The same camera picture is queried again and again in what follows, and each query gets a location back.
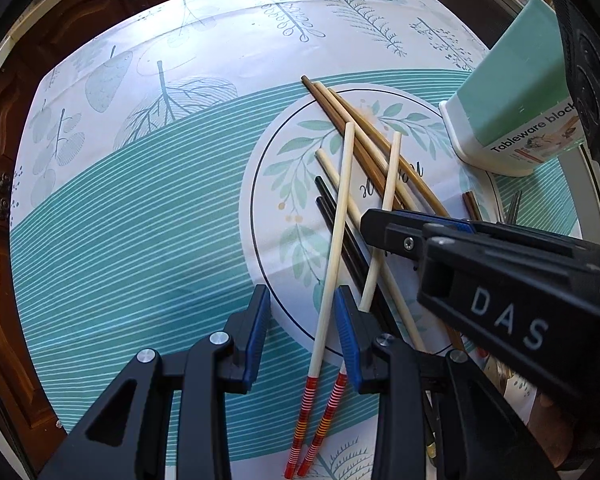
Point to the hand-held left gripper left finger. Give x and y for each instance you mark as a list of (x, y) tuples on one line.
[(257, 330)]

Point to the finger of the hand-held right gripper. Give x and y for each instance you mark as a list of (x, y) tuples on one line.
[(395, 232), (462, 225)]

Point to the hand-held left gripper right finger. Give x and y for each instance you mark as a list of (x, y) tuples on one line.
[(347, 340)]

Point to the dark brown chopstick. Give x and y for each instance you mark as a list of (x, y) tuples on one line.
[(471, 206), (326, 110)]

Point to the light brown wooden chopstick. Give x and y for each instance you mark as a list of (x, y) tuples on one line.
[(339, 110), (414, 180)]

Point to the black chopstick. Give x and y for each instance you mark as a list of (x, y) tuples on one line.
[(325, 210), (325, 191)]

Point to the plain cream chopstick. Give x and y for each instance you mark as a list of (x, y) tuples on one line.
[(330, 167)]

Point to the green utensil holder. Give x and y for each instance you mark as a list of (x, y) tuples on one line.
[(510, 85)]

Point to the person's right hand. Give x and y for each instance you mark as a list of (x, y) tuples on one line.
[(552, 417)]

